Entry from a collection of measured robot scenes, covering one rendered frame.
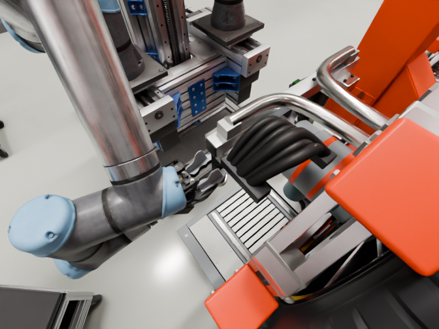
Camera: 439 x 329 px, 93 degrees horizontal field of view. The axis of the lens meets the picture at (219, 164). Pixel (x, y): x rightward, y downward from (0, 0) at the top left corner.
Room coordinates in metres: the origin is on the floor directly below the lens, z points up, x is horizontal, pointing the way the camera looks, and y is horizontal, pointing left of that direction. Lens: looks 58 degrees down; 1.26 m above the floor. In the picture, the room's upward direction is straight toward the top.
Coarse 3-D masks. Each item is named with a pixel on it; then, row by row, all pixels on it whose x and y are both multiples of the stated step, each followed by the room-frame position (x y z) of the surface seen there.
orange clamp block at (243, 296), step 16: (240, 272) 0.03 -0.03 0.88; (224, 288) 0.01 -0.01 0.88; (240, 288) 0.01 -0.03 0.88; (256, 288) 0.01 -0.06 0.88; (208, 304) -0.02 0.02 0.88; (224, 304) -0.02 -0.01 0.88; (240, 304) -0.02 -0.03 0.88; (256, 304) -0.02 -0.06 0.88; (272, 304) -0.02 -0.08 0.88; (224, 320) -0.03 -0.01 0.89; (240, 320) -0.03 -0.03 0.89; (256, 320) -0.03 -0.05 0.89
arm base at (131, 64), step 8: (128, 40) 0.65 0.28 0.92; (120, 48) 0.62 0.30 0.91; (128, 48) 0.64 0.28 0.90; (136, 48) 0.69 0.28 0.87; (120, 56) 0.61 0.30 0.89; (128, 56) 0.63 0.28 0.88; (136, 56) 0.66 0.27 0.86; (128, 64) 0.61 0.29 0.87; (136, 64) 0.63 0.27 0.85; (144, 64) 0.68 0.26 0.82; (128, 72) 0.60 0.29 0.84; (136, 72) 0.62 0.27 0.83; (128, 80) 0.60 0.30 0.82
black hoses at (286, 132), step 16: (256, 128) 0.20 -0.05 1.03; (272, 128) 0.20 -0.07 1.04; (288, 128) 0.19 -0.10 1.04; (304, 128) 0.20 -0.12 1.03; (240, 144) 0.19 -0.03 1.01; (256, 144) 0.18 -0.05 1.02; (272, 144) 0.17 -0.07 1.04; (288, 144) 0.17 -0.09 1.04; (304, 144) 0.17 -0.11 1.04; (320, 144) 0.19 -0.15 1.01; (224, 160) 0.18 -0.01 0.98; (240, 160) 0.17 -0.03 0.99; (256, 160) 0.16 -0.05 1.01; (272, 160) 0.15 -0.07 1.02; (288, 160) 0.14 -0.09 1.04; (304, 160) 0.14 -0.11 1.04; (320, 160) 0.18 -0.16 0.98; (240, 176) 0.15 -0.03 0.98; (256, 176) 0.14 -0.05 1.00; (272, 176) 0.14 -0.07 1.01; (256, 192) 0.13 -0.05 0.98
